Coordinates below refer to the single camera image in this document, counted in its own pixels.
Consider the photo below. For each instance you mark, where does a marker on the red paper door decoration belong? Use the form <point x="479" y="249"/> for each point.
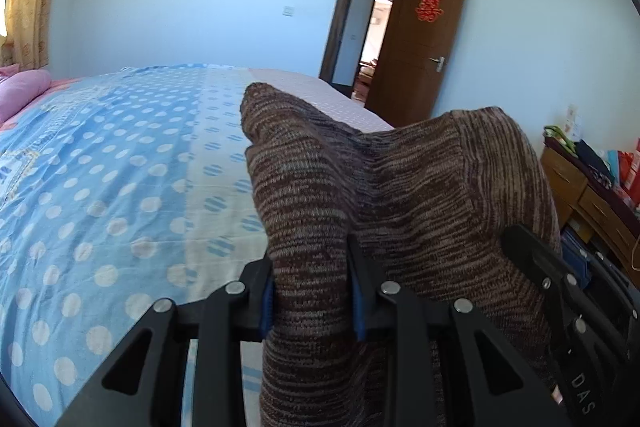
<point x="429" y="7"/>

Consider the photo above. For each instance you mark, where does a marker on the red bag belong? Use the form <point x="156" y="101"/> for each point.
<point x="629" y="174"/>

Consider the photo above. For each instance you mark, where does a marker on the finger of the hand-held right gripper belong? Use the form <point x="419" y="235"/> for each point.
<point x="535" y="257"/>

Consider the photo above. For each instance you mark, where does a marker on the blue box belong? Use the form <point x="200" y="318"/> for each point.
<point x="575" y="252"/>

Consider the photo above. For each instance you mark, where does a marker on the blue and pink dotted quilt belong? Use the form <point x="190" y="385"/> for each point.
<point x="100" y="157"/>

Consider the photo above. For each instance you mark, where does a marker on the brown wooden door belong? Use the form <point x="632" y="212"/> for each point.
<point x="415" y="67"/>

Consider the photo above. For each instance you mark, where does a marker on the wooden dresser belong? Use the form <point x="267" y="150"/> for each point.
<point x="565" y="177"/>

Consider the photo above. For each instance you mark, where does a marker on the pink pillow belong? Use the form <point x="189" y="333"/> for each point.
<point x="20" y="92"/>

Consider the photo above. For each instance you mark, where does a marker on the dark wooden door frame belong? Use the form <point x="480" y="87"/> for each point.
<point x="345" y="7"/>

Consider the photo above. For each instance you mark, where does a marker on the white wall switch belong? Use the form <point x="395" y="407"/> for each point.
<point x="288" y="10"/>

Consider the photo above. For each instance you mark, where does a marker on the brown knit sweater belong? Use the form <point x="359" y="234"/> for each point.
<point x="400" y="187"/>

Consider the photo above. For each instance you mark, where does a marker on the dark navy cloth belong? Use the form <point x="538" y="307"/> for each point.
<point x="595" y="162"/>

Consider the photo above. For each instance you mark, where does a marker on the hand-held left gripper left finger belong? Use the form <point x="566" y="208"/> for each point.
<point x="266" y="307"/>

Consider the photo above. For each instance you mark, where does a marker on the green cloth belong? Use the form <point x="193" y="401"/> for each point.
<point x="557" y="137"/>

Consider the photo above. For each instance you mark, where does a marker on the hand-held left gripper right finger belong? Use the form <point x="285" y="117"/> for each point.
<point x="358" y="312"/>

